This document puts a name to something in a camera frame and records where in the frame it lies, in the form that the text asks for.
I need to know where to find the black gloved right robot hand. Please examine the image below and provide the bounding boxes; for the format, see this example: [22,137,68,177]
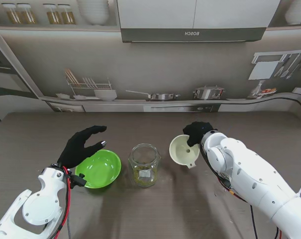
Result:
[182,121,215,147]

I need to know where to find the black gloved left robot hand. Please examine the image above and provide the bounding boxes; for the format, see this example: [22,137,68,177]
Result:
[58,125,108,168]

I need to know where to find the cream plastic funnel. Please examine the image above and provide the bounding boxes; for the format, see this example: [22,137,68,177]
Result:
[169,134,200,170]

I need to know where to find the green plastic bowl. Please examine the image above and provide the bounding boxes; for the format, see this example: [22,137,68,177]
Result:
[75,149,122,189]

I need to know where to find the mung beans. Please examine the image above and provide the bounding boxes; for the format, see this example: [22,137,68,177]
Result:
[132,165,158,187]

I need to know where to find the clear glass jar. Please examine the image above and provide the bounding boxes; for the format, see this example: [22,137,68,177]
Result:
[128,143,162,188]

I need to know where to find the printed kitchen backdrop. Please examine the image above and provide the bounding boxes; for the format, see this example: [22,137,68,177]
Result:
[0,0,301,122]

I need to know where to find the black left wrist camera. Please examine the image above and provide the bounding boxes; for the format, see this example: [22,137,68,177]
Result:
[70,173,87,189]

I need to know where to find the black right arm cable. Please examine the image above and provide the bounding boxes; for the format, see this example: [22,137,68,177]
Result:
[199,144,259,239]

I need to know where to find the red left arm cable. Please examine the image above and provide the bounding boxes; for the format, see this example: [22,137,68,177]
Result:
[48,166,74,239]

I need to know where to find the grey braided cable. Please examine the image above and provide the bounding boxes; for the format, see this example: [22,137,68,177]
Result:
[65,214,73,239]

